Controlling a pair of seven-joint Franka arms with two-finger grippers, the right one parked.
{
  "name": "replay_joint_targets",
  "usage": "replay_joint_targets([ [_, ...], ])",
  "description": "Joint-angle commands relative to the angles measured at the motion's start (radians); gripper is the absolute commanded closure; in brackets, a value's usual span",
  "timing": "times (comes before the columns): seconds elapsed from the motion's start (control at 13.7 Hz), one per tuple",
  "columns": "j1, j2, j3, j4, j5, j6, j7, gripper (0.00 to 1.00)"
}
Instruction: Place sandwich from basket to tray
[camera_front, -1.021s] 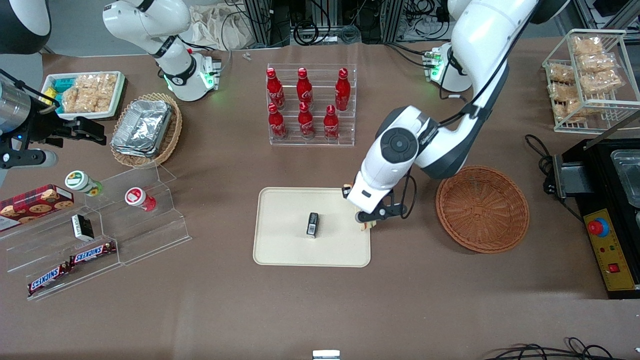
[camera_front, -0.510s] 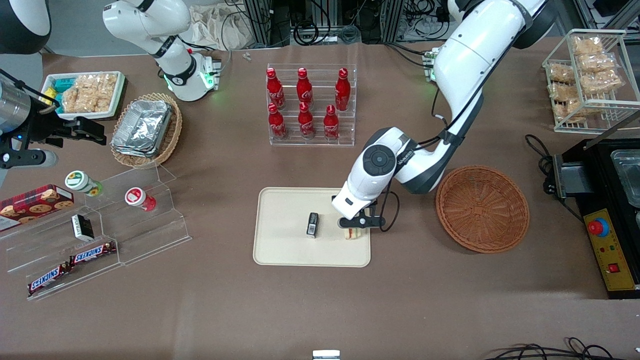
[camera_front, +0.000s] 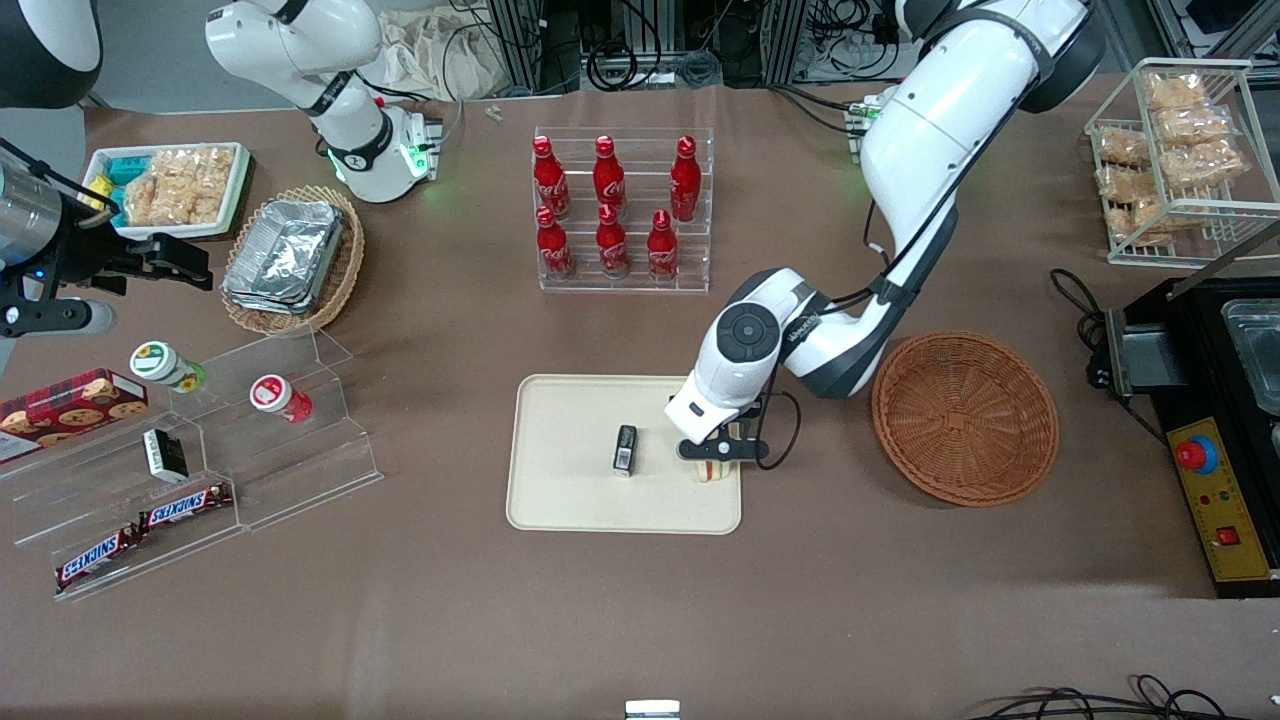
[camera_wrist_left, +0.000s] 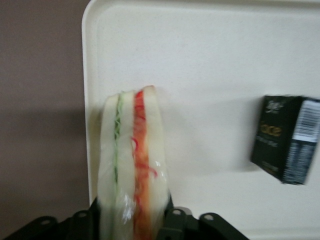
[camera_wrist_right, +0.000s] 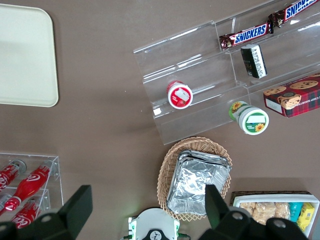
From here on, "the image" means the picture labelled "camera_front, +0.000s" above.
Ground rice cracker snack bag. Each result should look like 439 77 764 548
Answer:
123 180 227 227
148 147 237 189

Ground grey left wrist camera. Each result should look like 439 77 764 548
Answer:
677 438 771 466

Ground red cookie box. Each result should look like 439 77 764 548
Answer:
0 368 149 463

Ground black appliance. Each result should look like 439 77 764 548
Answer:
1088 275 1280 601

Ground red cup with white lid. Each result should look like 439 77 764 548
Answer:
249 374 314 424

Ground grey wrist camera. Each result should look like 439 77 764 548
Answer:
0 299 117 339
677 438 771 466

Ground clear acrylic stepped shelf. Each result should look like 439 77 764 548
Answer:
0 322 384 603

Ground aluminium frame post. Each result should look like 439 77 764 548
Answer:
763 0 809 87
490 0 583 96

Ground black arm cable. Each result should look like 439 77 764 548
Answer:
765 100 1016 471

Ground clear acrylic bottle rack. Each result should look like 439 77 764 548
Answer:
533 126 716 294

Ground triangle sandwich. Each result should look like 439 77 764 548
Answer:
695 420 746 484

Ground snickers chocolate bar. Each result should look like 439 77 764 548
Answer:
55 527 143 591
138 483 234 531

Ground black floor cables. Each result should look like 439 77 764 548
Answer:
968 675 1280 720

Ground beige cloth bag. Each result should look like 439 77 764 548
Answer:
375 5 511 101

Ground cream plastic tray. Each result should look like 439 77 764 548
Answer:
505 374 743 536

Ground fried snack bag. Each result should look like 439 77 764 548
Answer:
1155 105 1233 144
1143 72 1208 109
1108 198 1176 246
1095 127 1153 166
1097 165 1161 201
1163 140 1248 189

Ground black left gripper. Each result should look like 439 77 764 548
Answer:
698 396 768 445

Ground stack of foil trays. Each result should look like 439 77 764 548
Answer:
222 198 346 316

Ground black appliance cable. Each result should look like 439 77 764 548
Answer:
1048 268 1109 391

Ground brown wicker basket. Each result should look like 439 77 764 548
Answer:
871 331 1060 508

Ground yellow emergency stop box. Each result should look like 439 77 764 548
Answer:
1168 417 1273 583

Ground light wicker basket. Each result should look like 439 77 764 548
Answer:
220 185 366 336

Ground red cola bottle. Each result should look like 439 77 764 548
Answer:
593 135 627 223
536 205 576 281
670 136 702 223
596 203 631 279
532 136 571 221
647 209 681 283

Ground coiled black cable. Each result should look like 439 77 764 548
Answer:
585 40 641 93

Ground white plastic snack tray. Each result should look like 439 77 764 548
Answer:
82 142 253 241

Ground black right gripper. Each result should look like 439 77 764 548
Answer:
44 213 215 295

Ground white wire rack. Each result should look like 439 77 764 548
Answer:
1085 58 1280 267

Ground green cup with sunflower lid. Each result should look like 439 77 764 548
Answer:
130 341 208 393

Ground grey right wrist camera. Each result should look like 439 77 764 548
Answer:
0 299 117 339

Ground black base cables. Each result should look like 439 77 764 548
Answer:
772 84 871 137

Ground small black and white box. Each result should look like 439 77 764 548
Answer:
142 428 189 483

